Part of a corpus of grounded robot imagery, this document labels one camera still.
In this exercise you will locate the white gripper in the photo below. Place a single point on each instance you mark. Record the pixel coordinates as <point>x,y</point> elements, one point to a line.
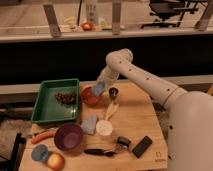
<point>108,76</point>

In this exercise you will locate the blue sponge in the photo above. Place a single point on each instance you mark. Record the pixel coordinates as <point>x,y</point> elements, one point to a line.
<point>98,89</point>

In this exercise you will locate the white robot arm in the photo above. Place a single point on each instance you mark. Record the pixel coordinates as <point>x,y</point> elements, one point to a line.
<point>190,136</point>

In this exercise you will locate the red bowl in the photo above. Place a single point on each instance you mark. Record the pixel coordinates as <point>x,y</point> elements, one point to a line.
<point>88,98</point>

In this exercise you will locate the purple bowl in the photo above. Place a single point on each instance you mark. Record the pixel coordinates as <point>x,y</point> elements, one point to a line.
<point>68,137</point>

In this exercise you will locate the small metal cup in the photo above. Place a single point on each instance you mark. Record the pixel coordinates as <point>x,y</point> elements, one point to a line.
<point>113,93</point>

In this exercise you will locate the yellow banana peel toy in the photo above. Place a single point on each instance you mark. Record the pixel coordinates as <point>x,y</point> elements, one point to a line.
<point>112,108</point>

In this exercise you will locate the bunch of dark grapes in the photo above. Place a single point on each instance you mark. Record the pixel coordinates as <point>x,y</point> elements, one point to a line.
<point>65,98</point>

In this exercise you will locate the white cup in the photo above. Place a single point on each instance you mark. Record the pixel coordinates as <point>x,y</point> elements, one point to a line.
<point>104,128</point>

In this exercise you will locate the red fruit on shelf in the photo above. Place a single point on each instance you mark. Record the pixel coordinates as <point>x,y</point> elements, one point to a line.
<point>87,26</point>

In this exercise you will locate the light blue cloth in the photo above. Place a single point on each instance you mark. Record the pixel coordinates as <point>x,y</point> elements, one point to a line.
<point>88,125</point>

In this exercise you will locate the black tape roll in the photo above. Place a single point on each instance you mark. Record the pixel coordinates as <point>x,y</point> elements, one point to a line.
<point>123,142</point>

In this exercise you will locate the green plastic tray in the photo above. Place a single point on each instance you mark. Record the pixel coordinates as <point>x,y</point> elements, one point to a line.
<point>49,108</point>

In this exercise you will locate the black rectangular remote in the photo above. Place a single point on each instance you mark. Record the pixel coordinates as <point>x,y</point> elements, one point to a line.
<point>142,146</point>

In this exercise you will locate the orange carrot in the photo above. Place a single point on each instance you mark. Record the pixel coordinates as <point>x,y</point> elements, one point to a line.
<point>42,136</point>

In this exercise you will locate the black office chair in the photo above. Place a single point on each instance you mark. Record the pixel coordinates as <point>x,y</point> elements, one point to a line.
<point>165,9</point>

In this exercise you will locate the red yellow apple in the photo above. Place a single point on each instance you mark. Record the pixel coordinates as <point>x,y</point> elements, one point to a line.
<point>55,161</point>

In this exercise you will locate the blue round lid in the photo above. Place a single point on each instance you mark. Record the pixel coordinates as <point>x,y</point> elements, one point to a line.
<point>40,153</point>

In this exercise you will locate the black chair beside table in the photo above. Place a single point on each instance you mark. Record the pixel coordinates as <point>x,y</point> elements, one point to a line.
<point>12,164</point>

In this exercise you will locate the black handled spoon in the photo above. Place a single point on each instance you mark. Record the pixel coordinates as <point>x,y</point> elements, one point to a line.
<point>100,152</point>

